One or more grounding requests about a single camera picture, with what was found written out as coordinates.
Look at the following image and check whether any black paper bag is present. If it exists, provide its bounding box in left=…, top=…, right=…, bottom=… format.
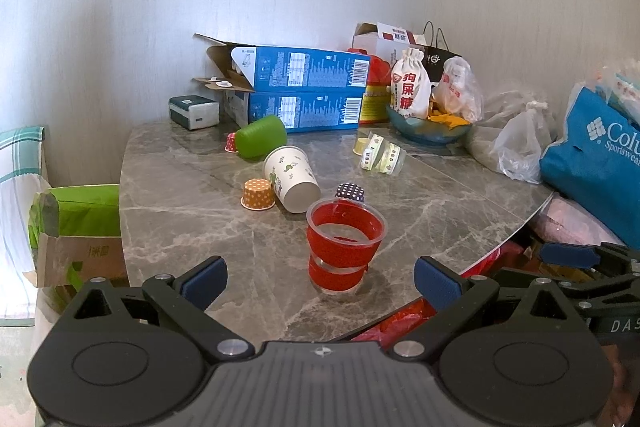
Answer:
left=418, top=21, right=466, bottom=84

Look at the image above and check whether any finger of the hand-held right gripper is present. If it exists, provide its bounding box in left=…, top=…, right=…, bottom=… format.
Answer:
left=492, top=268, right=603, bottom=305
left=532, top=241, right=640, bottom=279

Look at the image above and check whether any yellow red tin can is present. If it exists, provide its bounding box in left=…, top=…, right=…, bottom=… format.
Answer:
left=359, top=57, right=393, bottom=124

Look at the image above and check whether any clear snack plastic bag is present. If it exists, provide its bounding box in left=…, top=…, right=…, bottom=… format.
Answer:
left=431, top=56, right=483, bottom=124

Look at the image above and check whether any brown cardboard box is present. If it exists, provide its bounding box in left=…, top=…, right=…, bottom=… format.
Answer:
left=35, top=232, right=130, bottom=303

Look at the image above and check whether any white printed paper cup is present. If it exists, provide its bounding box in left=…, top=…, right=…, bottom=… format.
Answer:
left=263, top=146, right=322, bottom=214

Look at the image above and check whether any white drawstring pouch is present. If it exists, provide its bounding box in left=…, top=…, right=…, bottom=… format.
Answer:
left=390, top=47, right=432, bottom=120

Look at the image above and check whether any crumpled clear plastic bag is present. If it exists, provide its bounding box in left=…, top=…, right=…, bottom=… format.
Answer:
left=466, top=91, right=558, bottom=184

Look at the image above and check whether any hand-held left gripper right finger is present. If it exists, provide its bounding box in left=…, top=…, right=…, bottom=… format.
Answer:
left=392, top=256, right=589, bottom=361

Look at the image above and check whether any green plastic cup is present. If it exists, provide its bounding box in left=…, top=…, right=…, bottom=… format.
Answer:
left=235, top=115, right=288, bottom=160

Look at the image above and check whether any dark dotted cupcake liner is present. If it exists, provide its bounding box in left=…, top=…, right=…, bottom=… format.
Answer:
left=335, top=183, right=365, bottom=204

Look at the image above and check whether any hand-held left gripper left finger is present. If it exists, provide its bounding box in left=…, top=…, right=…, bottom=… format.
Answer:
left=59, top=255, right=257, bottom=363

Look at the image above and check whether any red plastic bag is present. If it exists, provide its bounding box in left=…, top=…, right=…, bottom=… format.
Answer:
left=356, top=298, right=441, bottom=348

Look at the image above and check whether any blue glass bowl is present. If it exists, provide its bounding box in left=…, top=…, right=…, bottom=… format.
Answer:
left=386, top=104, right=474, bottom=146

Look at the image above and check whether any blue cardboard box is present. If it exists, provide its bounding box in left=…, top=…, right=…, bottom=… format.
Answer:
left=194, top=33, right=372, bottom=94
left=191, top=77, right=366, bottom=132

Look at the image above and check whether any orange dotted cupcake liner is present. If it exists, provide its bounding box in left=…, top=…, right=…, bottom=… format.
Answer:
left=240, top=178, right=277, bottom=211

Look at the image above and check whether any white red cardboard box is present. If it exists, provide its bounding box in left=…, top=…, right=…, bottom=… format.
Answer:
left=351, top=22, right=427, bottom=64

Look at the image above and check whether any red plastic cup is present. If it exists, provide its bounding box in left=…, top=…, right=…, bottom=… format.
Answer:
left=306, top=200, right=389, bottom=296

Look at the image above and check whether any white tissue pack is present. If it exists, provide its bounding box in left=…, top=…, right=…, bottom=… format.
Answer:
left=168, top=95, right=220, bottom=130

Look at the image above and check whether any plaid chair cloth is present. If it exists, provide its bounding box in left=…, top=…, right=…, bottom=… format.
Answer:
left=0, top=125, right=51, bottom=323

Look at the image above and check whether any blue shopping bag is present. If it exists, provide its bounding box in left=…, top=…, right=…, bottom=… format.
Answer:
left=539, top=84, right=640, bottom=249

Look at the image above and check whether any pink plastic bag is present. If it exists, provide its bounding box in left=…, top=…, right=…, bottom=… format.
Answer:
left=529, top=198, right=623, bottom=249

